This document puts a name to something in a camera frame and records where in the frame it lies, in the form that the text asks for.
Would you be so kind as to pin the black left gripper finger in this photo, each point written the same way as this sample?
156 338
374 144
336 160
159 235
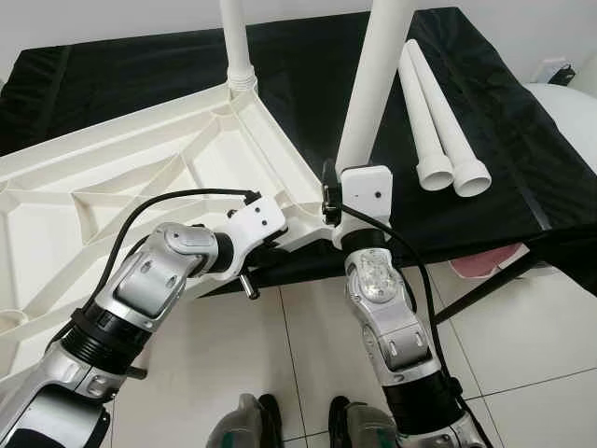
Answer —
278 252

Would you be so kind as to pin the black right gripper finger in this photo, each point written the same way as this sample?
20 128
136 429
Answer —
328 174

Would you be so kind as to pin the white plastic table top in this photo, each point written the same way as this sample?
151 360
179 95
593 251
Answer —
140 159

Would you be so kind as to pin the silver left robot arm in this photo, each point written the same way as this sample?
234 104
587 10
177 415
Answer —
140 289

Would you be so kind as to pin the black tablecloth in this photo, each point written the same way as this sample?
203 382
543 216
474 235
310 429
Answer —
504 140

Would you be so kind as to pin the grey robot right leg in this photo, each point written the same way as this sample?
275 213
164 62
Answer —
368 429

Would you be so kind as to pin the white round appliance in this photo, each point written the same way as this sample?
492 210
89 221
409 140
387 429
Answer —
569 121

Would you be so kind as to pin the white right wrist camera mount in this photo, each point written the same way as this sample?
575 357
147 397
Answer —
366 191

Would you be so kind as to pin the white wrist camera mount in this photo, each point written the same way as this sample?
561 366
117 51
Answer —
256 219
366 191

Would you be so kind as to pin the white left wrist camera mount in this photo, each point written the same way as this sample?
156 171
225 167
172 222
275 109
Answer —
256 219

